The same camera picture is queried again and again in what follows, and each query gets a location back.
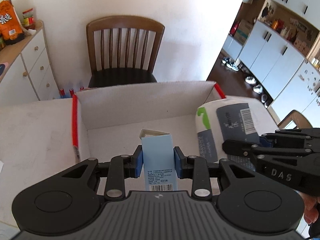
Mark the white blue tissue pack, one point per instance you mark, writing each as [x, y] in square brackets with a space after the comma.
[220, 120]

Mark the red cardboard box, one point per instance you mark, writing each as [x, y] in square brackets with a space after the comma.
[107, 121]

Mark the person right hand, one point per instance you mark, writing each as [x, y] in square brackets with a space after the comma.
[311, 213]

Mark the white drawer cabinet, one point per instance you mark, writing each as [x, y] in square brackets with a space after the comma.
[27, 75]

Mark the light blue small carton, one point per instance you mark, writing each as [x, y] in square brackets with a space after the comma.
[158, 160]

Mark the red lid jar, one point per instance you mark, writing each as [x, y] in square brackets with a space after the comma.
[28, 19]

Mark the white blue wardrobe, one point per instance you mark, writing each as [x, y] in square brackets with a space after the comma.
[276, 42]

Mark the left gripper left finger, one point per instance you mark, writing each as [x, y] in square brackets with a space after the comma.
[120, 168]

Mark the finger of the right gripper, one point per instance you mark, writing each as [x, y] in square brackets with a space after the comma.
[292, 138]
[242, 148]

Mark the brown wooden chair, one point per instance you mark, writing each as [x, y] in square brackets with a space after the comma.
[123, 50]

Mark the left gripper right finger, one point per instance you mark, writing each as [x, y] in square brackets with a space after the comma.
[195, 168]

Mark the orange snack bag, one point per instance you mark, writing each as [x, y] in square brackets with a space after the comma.
[11, 29]

